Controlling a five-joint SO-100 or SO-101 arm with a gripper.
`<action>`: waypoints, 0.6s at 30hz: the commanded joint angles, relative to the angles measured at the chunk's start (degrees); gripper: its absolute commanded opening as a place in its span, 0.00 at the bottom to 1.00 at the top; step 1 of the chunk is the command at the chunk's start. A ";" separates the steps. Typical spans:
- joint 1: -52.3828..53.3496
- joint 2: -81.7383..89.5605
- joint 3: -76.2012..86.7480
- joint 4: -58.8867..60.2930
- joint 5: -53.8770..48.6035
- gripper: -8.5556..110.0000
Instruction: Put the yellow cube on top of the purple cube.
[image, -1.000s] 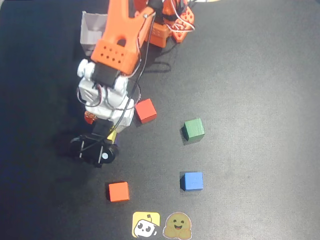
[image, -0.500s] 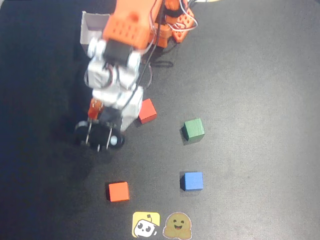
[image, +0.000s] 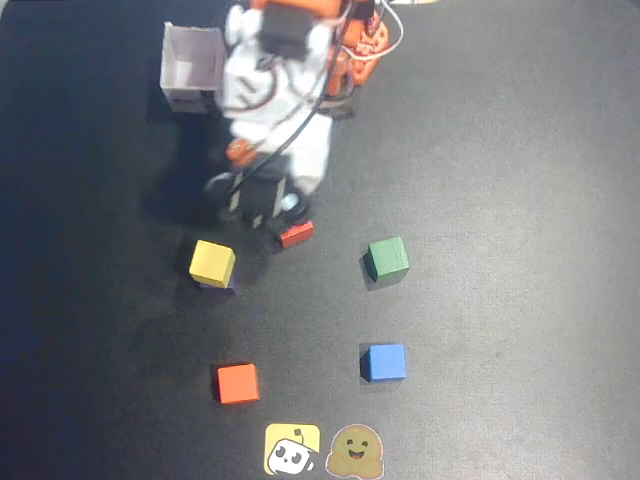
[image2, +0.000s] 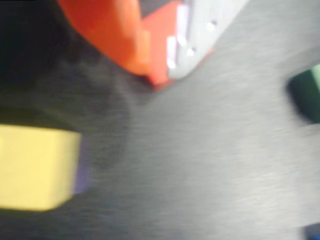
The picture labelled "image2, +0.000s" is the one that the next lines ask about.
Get green wooden cube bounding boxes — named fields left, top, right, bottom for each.
left=286, top=63, right=320, bottom=125

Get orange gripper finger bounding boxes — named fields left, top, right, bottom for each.
left=56, top=0, right=152, bottom=76

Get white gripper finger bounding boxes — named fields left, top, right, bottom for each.
left=166, top=0, right=251, bottom=80

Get blue wooden cube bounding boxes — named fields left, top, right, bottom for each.
left=303, top=223, right=320, bottom=240

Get yellow wooden cube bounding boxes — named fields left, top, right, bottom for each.
left=0, top=123, right=83, bottom=213

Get red wooden cube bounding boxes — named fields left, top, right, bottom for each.
left=140, top=0, right=216, bottom=91

